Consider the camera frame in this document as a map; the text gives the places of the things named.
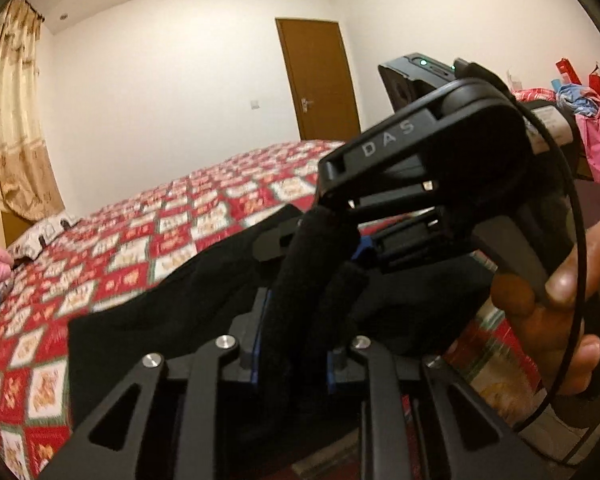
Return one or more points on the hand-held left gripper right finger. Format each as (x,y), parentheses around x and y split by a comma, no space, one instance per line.
(333,362)

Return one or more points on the red bag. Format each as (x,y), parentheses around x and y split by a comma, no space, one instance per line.
(566,70)

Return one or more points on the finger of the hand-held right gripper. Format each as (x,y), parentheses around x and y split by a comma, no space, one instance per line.
(275,240)
(395,247)

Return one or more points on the black pants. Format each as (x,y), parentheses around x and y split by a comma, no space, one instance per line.
(180,300)

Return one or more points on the grey patterned pillow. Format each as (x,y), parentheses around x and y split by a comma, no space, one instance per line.
(40,237)

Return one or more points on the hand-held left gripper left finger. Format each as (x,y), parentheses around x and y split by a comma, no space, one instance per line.
(258,345)

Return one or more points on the beige patterned curtain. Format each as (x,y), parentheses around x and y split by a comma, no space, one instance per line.
(15,120)

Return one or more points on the person's right hand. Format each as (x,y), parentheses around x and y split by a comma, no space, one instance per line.
(555,330)

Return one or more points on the blue cloth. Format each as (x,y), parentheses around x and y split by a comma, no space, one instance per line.
(575,100)

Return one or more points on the bed with red printed bedspread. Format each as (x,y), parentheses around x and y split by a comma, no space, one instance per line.
(145,230)

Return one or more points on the brown wooden door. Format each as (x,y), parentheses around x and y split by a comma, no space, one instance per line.
(317,80)

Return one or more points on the red printed cloth pile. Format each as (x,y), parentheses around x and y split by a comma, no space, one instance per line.
(535,94)

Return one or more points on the pink hanging garment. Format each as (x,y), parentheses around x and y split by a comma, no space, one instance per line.
(597,145)

